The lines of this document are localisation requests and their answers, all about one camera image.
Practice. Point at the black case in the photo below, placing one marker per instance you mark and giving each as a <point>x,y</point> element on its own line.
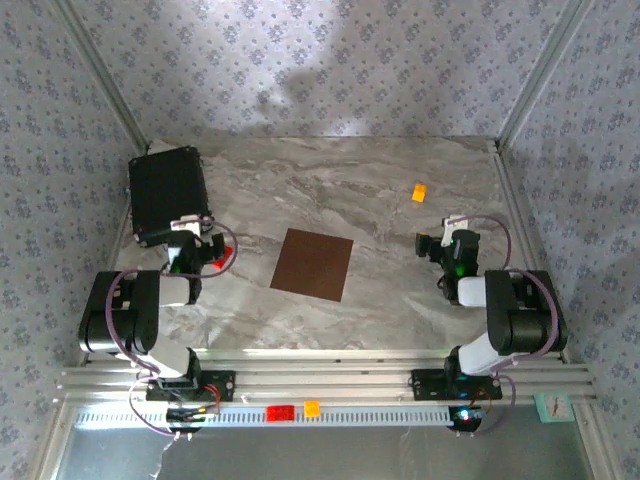
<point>165,190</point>

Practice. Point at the brown paper sheet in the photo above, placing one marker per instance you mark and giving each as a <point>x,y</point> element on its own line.
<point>312,265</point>

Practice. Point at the grey metal sheet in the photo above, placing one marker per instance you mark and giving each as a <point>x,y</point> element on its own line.
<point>325,455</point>

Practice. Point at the small orange block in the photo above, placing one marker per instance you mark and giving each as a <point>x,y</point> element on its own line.
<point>419,193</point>

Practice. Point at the orange reflective block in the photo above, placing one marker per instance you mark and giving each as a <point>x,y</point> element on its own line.
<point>312,409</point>

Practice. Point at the aluminium mounting rail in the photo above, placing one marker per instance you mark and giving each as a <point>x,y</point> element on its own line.
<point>325,380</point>

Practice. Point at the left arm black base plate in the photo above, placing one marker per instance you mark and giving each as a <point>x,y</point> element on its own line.
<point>225,385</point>

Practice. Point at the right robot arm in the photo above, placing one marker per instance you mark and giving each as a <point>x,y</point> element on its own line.
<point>520,310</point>

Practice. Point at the teal square clock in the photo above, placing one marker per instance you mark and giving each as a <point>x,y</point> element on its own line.
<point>553,408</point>

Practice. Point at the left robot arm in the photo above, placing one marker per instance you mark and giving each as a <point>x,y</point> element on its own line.
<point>145,310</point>

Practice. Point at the aluminium side rail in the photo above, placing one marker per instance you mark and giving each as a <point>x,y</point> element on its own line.
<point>522,225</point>
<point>117,245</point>

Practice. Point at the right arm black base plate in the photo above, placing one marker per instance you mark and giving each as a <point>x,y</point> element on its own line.
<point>425,385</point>

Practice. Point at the red reflective block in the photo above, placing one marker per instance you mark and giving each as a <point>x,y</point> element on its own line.
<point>280,413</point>

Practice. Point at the aluminium corner post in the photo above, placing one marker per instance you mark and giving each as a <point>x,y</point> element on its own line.
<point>102,75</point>
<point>539,75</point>

